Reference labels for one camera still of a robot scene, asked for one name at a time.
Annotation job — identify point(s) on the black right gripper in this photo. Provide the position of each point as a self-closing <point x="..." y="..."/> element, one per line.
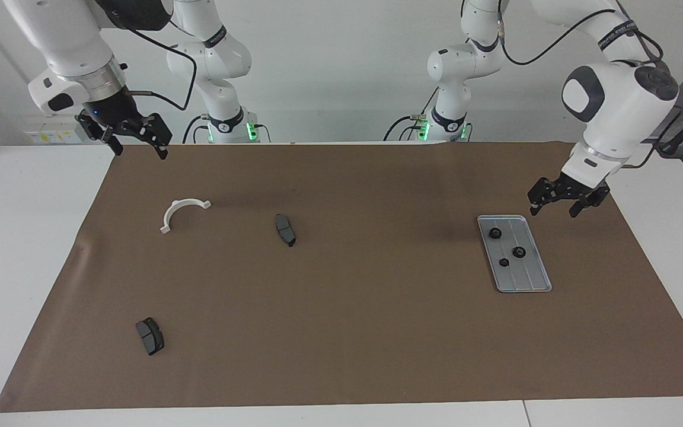
<point x="110" y="111"/>

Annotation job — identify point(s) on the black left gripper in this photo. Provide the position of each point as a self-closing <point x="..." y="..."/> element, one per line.
<point x="581" y="187"/>

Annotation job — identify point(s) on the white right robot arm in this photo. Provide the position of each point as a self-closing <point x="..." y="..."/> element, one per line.
<point x="63" y="41"/>

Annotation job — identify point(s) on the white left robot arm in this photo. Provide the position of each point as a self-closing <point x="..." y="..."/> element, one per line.
<point x="614" y="107"/>

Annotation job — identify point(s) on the silver metal tray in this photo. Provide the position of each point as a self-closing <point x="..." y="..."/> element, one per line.
<point x="522" y="276"/>

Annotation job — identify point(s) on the narrow dark grey brake pad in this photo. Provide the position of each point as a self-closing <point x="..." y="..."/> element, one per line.
<point x="285" y="230"/>

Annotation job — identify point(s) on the wide dark grey brake pad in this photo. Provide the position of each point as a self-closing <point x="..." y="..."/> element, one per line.
<point x="150" y="337"/>

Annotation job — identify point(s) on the brown table mat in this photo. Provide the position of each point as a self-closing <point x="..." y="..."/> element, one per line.
<point x="347" y="308"/>

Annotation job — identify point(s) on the white wall socket box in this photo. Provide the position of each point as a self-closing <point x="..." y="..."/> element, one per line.
<point x="51" y="129"/>

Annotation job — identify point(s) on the white curved plastic bracket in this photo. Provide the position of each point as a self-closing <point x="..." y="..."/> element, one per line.
<point x="169" y="213"/>

